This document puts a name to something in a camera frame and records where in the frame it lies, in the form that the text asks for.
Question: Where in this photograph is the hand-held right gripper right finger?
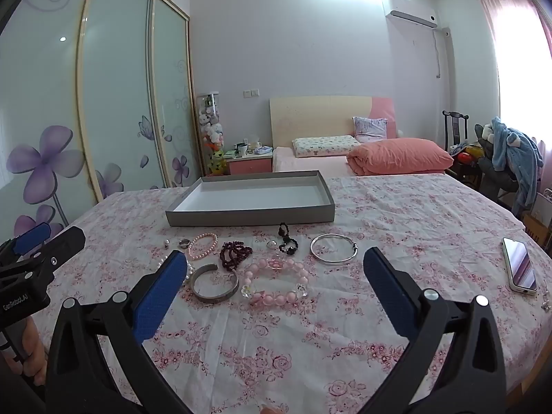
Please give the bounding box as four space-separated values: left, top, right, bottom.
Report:
363 247 507 414

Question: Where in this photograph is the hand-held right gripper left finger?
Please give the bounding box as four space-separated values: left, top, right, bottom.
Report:
45 250 199 414

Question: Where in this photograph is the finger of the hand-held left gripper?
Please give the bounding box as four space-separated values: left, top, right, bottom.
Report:
0 222 51 268
17 226 86 273

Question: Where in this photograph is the white pearl bracelet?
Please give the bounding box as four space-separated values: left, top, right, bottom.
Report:
156 255 195 285

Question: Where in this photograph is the engraved silver cuff bangle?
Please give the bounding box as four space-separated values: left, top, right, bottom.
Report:
190 263 240 303

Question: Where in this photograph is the thin silver bangle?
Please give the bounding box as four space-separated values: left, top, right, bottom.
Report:
309 233 359 264

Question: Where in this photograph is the large pink bead bracelet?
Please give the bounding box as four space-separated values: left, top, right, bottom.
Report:
240 258 310 307

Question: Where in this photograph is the grey cardboard tray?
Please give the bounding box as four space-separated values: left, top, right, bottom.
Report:
166 170 336 228

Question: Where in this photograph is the black bead bracelet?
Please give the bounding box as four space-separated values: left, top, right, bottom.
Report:
266 223 299 256

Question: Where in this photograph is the person's left hand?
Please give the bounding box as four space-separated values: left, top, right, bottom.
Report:
17 315 48 386

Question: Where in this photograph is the smartphone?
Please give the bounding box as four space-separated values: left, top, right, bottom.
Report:
502 237 539 293

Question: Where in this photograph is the orange pillow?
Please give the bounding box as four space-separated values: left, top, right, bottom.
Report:
346 138 454 177

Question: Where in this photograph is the sliding door wardrobe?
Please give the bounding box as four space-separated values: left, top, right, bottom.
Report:
0 0 203 242

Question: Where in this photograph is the pink nightstand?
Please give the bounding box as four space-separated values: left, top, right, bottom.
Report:
226 151 273 176

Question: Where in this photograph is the grey swivel chair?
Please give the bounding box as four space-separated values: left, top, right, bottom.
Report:
474 123 518 193

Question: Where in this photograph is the white floral pillow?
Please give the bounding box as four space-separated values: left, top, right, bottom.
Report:
292 136 361 158

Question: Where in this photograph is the purple and white pillow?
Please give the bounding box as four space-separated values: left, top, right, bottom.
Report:
352 116 388 143

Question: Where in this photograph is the plush toy display tube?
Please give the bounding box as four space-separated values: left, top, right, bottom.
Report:
196 91 227 176

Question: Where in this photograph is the black wooden chair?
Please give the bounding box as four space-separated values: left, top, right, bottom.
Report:
442 110 484 182

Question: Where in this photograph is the blue fleece garment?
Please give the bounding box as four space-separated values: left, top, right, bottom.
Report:
489 117 544 218

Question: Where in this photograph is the bed with cream headboard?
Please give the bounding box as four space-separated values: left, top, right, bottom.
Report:
269 96 453 177

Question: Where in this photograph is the pink curtain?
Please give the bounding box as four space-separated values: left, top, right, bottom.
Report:
479 0 552 242

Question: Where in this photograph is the white air conditioner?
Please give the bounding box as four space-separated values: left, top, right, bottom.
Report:
382 0 437 29

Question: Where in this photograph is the pink pearl bracelet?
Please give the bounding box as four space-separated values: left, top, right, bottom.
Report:
187 233 218 263

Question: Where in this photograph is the dark red bead bracelet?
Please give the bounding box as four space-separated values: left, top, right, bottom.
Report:
220 241 253 273

